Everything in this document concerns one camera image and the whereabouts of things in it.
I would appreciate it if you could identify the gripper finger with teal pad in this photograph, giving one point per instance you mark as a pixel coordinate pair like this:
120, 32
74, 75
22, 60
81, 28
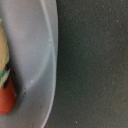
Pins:
4, 56

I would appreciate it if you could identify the brown toy sausage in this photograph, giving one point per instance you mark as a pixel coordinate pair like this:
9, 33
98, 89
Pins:
8, 96

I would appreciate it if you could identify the grey round bowl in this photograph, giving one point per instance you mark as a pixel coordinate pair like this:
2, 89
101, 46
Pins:
32, 31

